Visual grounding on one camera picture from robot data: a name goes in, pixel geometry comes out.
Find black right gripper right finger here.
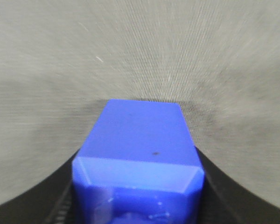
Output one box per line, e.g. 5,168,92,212
197,149,280,224

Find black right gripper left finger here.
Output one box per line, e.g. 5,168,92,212
0,154,76,224

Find blue plastic block part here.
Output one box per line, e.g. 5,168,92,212
72,99,205,224

